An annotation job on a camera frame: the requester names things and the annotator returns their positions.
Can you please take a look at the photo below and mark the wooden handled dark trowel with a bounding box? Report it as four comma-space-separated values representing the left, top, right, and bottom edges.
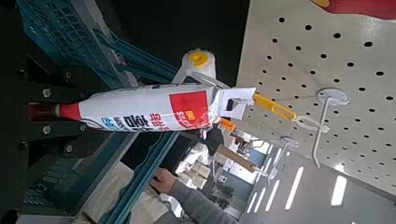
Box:
205, 127, 261, 174

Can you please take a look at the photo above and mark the red yellow screwdriver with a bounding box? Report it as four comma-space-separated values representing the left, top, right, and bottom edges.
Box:
311, 0, 396, 21

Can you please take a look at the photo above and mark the person's bare hand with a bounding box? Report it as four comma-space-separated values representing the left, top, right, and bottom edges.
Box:
149, 167, 177, 194

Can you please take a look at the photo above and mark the beige pegboard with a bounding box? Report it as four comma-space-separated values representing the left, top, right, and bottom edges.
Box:
234, 0, 396, 200

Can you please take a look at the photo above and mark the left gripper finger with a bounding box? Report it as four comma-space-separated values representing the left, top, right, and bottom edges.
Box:
26, 55, 105, 105
27, 120, 105, 166

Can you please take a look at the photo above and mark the white pegboard hook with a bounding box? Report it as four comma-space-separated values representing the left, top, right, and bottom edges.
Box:
266, 135, 301, 181
293, 87, 349, 169

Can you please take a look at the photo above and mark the blue grey plastic crate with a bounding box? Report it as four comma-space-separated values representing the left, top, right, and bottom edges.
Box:
17, 0, 141, 224

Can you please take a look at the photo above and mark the orange plastic bin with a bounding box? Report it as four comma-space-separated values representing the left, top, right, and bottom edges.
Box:
219, 119, 236, 133

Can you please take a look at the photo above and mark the yellow white paint roller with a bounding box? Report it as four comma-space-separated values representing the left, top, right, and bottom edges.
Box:
172, 48, 298, 121

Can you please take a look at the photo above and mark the white foam block stack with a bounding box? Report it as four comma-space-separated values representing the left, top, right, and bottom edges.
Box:
176, 144, 216, 189

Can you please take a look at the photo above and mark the white red glue tube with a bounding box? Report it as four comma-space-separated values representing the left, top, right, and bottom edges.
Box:
28, 83, 258, 133

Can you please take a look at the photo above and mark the grey sleeved forearm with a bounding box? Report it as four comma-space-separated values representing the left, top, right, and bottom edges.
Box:
168, 179, 239, 224

